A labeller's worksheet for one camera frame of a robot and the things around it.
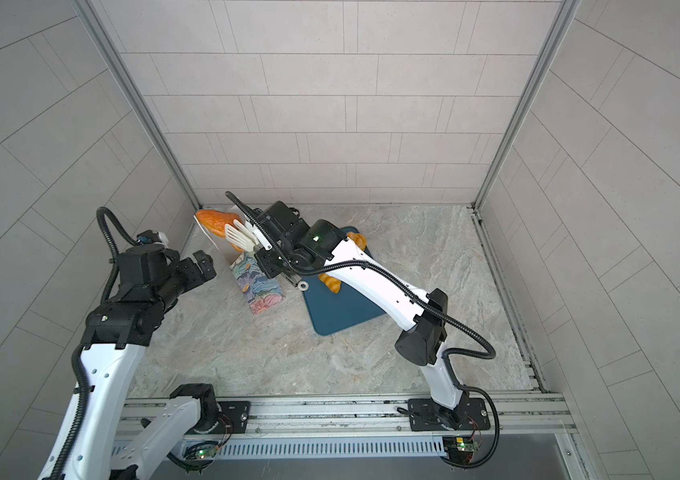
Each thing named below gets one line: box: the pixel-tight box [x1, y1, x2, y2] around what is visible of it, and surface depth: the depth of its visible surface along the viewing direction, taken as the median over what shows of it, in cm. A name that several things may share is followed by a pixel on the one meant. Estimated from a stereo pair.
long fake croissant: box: [318, 273, 342, 294], surface depth 93 cm
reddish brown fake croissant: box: [195, 209, 245, 253], surface depth 70 cm
